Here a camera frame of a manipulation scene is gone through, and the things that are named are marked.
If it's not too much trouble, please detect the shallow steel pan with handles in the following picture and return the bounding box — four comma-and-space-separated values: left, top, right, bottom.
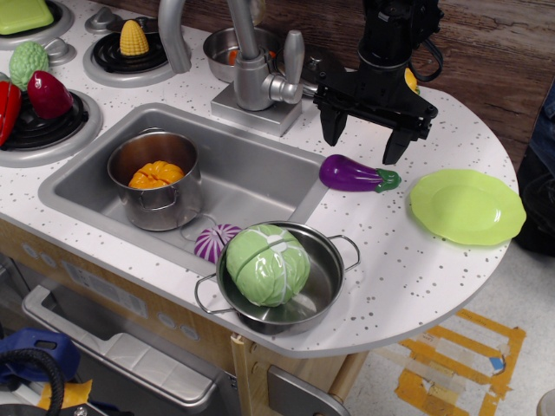
213, 221, 349, 335

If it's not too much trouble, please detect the silver toy faucet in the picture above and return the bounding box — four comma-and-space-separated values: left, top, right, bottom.
211, 1, 304, 136

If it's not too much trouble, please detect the black braided cable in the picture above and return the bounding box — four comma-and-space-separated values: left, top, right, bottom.
0, 349, 66, 411

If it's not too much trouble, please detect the green bumpy toy vegetable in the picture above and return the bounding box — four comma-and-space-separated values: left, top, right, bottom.
9, 41, 49, 91

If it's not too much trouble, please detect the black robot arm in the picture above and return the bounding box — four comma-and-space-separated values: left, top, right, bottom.
313, 1, 443, 165

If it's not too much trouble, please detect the yellow tape on floor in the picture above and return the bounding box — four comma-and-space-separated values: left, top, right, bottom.
375, 309, 526, 415

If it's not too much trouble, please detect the back left stove burner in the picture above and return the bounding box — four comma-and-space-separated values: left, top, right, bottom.
1, 1, 75, 51

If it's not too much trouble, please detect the orange toy pumpkin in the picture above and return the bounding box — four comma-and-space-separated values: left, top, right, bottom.
128, 160, 185, 189

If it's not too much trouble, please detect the light green plastic plate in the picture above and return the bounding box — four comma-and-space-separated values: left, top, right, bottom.
409, 169, 526, 246

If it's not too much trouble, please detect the grey toy sink basin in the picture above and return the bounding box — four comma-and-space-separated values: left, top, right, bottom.
38, 103, 327, 275

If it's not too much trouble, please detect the tall steel pot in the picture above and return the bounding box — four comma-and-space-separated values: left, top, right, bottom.
108, 129, 203, 231

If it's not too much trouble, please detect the grey stove knob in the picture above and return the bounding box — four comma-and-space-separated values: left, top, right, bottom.
85, 6, 122, 35
44, 37, 77, 67

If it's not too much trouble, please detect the purple toy eggplant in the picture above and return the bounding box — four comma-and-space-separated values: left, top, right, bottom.
319, 154, 402, 193

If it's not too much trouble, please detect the steel pot lid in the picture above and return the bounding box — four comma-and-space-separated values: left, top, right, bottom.
301, 44, 346, 97

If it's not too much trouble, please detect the yellow toy corn cob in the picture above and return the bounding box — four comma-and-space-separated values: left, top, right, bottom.
120, 20, 150, 56

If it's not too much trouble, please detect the grey stove knob lower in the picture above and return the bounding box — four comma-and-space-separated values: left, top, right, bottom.
44, 37, 77, 67

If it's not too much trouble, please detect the lime green toy lid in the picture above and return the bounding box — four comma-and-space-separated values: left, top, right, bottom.
0, 0, 54, 36

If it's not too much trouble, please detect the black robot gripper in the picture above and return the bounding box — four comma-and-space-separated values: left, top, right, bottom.
314, 60, 438, 165

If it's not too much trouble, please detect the back right stove burner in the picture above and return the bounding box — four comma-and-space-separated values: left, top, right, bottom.
82, 16, 173, 88

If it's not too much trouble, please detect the blue clamp tool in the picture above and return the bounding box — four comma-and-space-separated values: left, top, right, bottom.
1, 328, 81, 383

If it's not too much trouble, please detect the stove burner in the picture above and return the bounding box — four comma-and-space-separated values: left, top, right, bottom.
82, 16, 173, 88
1, 91, 102, 168
1, 1, 75, 51

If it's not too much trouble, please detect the green toy cabbage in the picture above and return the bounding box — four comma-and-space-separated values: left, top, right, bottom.
226, 224, 311, 307

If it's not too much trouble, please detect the small steel pot at back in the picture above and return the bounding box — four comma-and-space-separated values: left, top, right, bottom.
203, 27, 283, 83

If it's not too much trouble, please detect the front left stove burner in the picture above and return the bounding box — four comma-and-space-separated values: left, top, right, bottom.
1, 91, 102, 168

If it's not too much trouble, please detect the purple white toy onion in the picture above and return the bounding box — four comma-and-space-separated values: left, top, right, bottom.
193, 224, 242, 263

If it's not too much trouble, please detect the yellow toy bell pepper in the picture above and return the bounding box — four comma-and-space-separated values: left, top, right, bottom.
404, 67, 421, 95

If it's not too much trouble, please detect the grey toy oven door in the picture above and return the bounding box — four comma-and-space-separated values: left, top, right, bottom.
21, 283, 352, 416

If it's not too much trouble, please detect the grey curved arch pipe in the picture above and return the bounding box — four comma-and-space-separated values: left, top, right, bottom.
158, 0, 192, 74

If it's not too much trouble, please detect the red toy pepper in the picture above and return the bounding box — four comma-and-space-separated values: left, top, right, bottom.
0, 81, 23, 146

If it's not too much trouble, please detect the grey stove knob upper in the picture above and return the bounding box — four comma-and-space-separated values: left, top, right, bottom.
85, 6, 122, 35

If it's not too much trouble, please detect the dark red toy strawberry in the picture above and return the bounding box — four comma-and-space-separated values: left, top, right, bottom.
27, 70, 74, 120

